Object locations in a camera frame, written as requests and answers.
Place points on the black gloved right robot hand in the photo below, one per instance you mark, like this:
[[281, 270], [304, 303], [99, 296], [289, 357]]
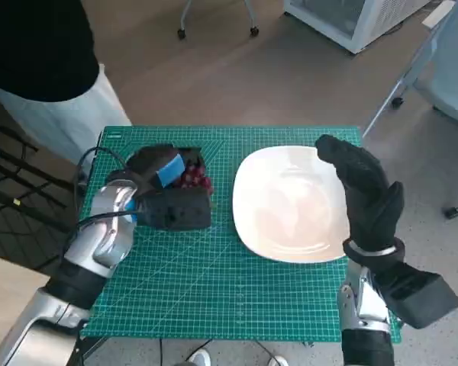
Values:
[[370, 198]]

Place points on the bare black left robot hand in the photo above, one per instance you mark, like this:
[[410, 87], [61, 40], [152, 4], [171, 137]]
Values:
[[152, 164]]

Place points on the red toy grapes with leaf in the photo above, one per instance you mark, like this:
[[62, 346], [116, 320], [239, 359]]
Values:
[[192, 177]]

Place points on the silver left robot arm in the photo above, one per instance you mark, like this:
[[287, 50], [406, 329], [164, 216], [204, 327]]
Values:
[[107, 236]]

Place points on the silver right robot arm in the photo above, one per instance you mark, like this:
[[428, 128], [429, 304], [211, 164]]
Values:
[[366, 312]]

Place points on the white square plate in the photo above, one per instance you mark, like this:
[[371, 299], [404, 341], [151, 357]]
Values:
[[290, 206]]

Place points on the black metal rack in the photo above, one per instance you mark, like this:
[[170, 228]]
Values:
[[23, 179]]

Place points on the chair base with casters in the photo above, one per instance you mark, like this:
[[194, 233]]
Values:
[[181, 33]]

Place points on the green cutting mat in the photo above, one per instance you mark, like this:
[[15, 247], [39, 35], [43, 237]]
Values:
[[221, 286]]

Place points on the light blue mesh chair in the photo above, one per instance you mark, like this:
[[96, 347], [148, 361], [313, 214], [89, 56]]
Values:
[[450, 76]]

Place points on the person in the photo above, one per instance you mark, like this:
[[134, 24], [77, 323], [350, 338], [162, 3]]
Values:
[[30, 45]]

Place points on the white cabinet with glass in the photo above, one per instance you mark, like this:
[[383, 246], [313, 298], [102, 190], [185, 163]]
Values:
[[328, 19]]

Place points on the light wooden desk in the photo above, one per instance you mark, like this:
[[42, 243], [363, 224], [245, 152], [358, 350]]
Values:
[[7, 282]]

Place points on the white robot right foot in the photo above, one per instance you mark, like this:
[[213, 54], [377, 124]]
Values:
[[278, 361]]

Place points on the beige cardboard piece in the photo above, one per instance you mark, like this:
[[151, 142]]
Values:
[[437, 15]]

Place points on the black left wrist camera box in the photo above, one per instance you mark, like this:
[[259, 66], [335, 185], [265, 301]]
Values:
[[175, 209]]

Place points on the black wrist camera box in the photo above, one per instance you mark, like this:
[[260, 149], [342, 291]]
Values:
[[175, 209], [423, 297]]

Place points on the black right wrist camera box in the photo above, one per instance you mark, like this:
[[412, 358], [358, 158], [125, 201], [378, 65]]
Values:
[[423, 297]]

